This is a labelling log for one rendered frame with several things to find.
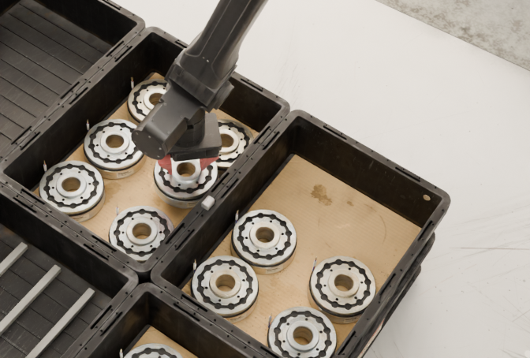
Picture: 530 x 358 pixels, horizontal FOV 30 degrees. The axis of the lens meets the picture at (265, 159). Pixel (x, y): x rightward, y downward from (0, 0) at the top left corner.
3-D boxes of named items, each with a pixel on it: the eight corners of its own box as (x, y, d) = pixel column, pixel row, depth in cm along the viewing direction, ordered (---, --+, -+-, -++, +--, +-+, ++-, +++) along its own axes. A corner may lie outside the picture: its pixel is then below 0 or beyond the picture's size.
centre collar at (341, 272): (339, 264, 154) (339, 262, 153) (365, 282, 152) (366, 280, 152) (321, 286, 151) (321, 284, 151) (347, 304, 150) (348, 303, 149)
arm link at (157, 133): (237, 82, 136) (188, 43, 136) (192, 138, 130) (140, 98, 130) (212, 119, 147) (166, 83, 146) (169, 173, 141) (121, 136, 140)
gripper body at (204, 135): (222, 153, 150) (223, 123, 144) (154, 161, 149) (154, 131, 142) (215, 119, 154) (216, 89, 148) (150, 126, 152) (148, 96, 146)
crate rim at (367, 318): (293, 113, 165) (295, 105, 163) (452, 204, 156) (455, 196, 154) (144, 285, 144) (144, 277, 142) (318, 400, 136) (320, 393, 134)
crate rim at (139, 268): (151, 31, 173) (150, 22, 171) (293, 113, 165) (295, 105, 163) (-10, 182, 152) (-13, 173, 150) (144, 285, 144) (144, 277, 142)
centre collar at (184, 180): (182, 153, 160) (182, 151, 159) (207, 168, 159) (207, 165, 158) (164, 173, 157) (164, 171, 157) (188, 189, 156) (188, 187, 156)
